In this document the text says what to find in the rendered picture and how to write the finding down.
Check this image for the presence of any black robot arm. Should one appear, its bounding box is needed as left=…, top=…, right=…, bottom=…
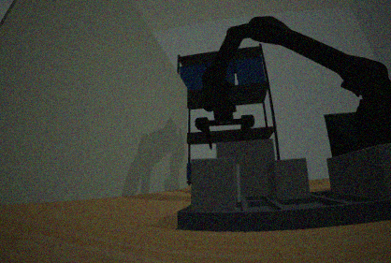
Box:
left=202, top=16, right=391, bottom=138

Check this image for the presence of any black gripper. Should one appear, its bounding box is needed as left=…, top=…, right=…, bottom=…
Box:
left=195, top=99, right=254, bottom=150

